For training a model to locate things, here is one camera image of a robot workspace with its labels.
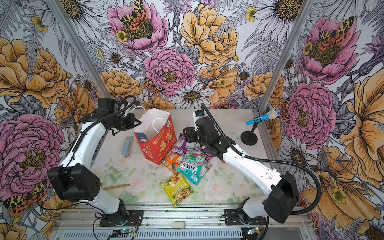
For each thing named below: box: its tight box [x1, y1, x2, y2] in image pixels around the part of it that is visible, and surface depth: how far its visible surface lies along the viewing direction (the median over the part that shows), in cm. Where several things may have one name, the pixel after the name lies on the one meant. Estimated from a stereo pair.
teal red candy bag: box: [183, 149, 207, 163], surface depth 93 cm
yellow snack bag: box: [160, 173, 195, 207], surface depth 83 cm
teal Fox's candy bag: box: [177, 154, 207, 185], surface depth 89 cm
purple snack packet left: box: [170, 133, 187, 154], surface depth 99 cm
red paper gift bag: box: [134, 108, 177, 166], surface depth 87 cm
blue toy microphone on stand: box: [240, 110, 278, 146], surface depth 92 cm
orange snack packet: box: [162, 151, 183, 168], surface depth 93 cm
